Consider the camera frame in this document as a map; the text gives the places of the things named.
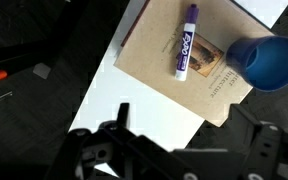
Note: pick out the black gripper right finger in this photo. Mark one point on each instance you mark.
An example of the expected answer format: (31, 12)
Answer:
(242, 116)

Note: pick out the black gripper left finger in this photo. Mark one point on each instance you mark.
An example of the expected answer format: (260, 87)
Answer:
(124, 115)

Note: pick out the tan hardcover book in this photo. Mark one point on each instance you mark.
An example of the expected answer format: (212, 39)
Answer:
(150, 50)

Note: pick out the white cubby shelf unit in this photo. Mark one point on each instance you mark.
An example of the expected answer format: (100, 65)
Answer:
(134, 110)

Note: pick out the blue plastic cup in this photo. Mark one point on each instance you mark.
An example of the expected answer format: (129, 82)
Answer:
(270, 66)

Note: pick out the grey square pad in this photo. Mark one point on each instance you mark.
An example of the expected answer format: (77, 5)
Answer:
(42, 70)

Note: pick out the purple Expo marker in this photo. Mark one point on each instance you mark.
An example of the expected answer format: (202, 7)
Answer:
(185, 46)

